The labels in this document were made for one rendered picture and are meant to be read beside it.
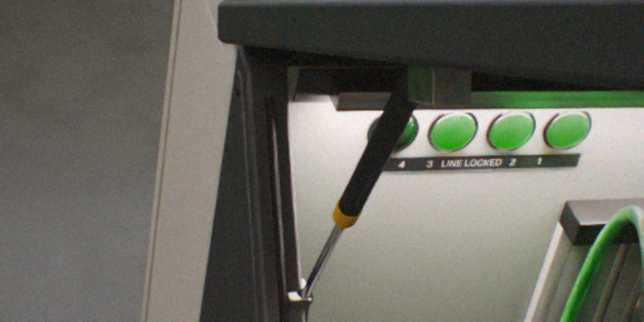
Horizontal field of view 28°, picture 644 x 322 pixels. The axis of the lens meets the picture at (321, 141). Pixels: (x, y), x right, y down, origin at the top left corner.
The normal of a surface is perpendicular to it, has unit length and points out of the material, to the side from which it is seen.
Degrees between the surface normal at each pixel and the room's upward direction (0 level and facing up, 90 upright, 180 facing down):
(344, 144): 90
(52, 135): 0
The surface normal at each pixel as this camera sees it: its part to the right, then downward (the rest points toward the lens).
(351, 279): 0.25, 0.58
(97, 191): 0.16, -0.81
